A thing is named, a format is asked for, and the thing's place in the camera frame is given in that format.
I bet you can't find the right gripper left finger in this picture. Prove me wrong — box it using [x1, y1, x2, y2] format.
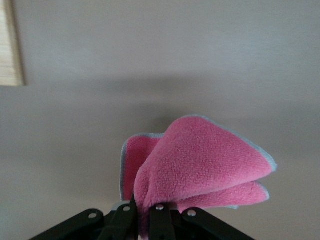
[98, 192, 139, 240]

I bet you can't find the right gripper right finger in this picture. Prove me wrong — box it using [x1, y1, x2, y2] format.
[148, 203, 176, 240]

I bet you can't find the pink microfibre cloth grey trim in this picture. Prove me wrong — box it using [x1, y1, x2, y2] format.
[119, 114, 279, 240]

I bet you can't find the wooden cutting board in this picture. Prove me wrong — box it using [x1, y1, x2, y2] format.
[0, 0, 27, 87]

